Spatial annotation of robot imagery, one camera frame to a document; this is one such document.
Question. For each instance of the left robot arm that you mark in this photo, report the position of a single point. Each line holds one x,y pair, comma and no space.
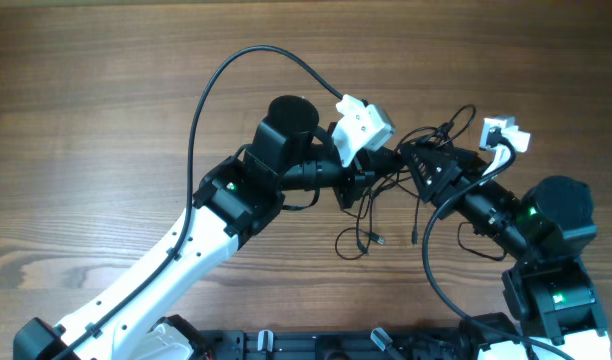
232,203

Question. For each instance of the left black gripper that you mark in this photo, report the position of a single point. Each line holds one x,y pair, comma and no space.
362,172

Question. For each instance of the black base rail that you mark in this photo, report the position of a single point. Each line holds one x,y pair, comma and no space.
431,344

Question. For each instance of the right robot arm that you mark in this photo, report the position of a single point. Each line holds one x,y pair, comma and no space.
548,289

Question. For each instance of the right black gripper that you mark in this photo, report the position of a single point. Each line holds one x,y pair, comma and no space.
466,168

